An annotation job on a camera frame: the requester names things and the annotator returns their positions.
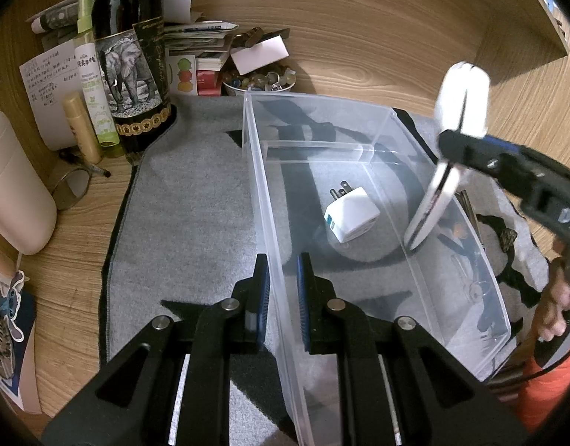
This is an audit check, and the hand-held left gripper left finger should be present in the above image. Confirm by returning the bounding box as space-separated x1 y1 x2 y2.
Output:
41 253 272 446

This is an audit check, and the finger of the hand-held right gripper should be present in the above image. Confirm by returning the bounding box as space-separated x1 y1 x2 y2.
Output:
439 129 527 182

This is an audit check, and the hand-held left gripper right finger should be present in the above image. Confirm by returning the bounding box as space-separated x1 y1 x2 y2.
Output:
297 252 529 446

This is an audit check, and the white folding knife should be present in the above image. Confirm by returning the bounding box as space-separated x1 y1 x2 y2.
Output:
403 60 492 249

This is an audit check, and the clear plastic container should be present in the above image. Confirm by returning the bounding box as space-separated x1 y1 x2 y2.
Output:
242 90 512 446

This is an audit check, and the person's right hand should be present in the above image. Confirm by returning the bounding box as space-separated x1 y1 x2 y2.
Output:
536 260 570 345

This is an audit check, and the white charger plug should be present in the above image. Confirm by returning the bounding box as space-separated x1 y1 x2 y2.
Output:
323 181 381 245

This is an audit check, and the grey printed mat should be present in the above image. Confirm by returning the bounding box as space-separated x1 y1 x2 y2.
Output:
99 93 553 446

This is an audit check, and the orange clothing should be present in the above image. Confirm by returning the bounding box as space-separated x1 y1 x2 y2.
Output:
517 348 570 433

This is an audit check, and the bowl of beads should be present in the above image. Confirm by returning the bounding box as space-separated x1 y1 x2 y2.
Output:
221 67 297 97

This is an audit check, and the black pen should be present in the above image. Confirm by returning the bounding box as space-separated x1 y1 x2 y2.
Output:
59 151 111 178

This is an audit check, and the round hand mirror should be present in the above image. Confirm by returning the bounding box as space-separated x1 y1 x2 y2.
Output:
50 165 93 212

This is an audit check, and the fruit print card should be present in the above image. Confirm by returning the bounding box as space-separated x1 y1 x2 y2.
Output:
166 53 197 96

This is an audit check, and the white card box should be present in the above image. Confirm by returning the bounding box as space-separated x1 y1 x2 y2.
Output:
230 36 289 75

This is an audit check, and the yellow tube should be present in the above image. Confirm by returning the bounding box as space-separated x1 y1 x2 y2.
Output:
63 92 104 164

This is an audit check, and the green spray bottle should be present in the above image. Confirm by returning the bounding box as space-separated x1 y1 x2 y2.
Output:
74 0 125 159

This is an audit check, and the blue cartoon sticker card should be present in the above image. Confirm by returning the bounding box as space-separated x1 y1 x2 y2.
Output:
0 269 43 414

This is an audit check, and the stack of papers and books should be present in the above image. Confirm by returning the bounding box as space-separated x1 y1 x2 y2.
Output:
162 0 242 98

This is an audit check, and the beige cylinder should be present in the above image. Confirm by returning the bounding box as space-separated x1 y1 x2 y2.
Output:
0 110 58 256

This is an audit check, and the white handwritten note paper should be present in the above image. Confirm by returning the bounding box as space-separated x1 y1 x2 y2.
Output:
19 46 81 152

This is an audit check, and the dark wine bottle elephant label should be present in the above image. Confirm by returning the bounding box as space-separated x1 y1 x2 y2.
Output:
91 0 176 156

